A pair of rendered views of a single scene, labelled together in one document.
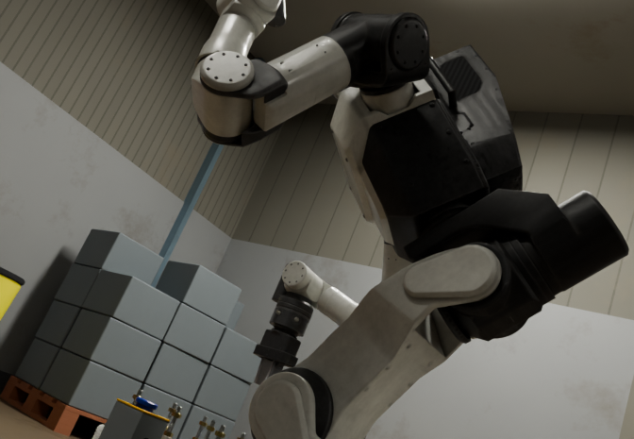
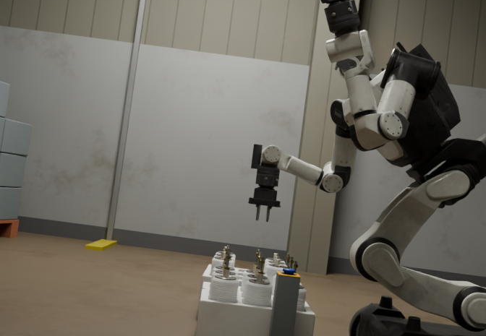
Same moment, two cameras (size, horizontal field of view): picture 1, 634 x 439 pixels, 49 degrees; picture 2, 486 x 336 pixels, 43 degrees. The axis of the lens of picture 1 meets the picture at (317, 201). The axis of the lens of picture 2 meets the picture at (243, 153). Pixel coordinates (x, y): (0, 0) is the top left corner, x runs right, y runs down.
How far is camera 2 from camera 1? 1.55 m
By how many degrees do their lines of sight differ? 41
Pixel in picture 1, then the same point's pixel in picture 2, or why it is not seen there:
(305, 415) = (395, 261)
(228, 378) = (13, 157)
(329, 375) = (391, 238)
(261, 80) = (403, 126)
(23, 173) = not seen: outside the picture
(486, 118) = (443, 96)
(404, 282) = (427, 192)
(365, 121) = not seen: hidden behind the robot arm
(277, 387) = (379, 252)
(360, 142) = not seen: hidden behind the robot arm
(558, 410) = (257, 129)
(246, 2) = (369, 67)
